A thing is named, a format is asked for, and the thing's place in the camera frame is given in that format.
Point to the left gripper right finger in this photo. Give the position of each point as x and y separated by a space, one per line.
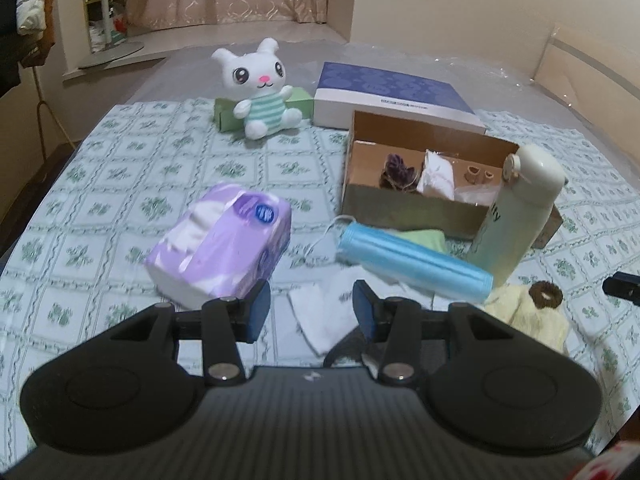
395 322

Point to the light green cloth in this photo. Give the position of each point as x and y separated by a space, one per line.
431 239

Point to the purple tissue pack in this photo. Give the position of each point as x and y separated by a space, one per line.
226 241

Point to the blue surgical mask stack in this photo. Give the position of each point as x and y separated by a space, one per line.
394 257

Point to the cream thermos bottle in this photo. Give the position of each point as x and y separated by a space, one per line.
531 180

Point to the floral green white tablecloth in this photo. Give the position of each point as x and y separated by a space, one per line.
78 268

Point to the standing fan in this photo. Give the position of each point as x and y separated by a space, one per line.
112 29

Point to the blue white flat box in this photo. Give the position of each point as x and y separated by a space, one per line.
344 89

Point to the white sock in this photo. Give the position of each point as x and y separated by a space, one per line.
324 310

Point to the white bunny plush toy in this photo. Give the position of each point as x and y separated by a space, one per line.
256 82

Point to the white cloth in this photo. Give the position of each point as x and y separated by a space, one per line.
437 177

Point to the dark grey fabric mask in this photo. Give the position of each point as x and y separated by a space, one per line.
354 348

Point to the clear mesh pouch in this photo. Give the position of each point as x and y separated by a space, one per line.
477 194

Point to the cream yellow towel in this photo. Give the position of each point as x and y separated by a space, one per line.
513 305

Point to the purple velvet scrunchie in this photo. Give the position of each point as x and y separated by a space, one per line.
397 176

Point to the wooden headboard in plastic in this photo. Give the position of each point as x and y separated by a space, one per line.
586 74

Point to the brown cardboard tray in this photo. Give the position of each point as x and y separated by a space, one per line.
373 137

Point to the green small box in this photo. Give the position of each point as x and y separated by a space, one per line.
225 121

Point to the white puffer jacket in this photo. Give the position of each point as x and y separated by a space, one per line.
34 22

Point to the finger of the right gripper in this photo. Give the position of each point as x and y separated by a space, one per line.
624 286

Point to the brown hair scrunchie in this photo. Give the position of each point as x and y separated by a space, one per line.
545 295

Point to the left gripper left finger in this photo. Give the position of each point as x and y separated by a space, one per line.
225 322

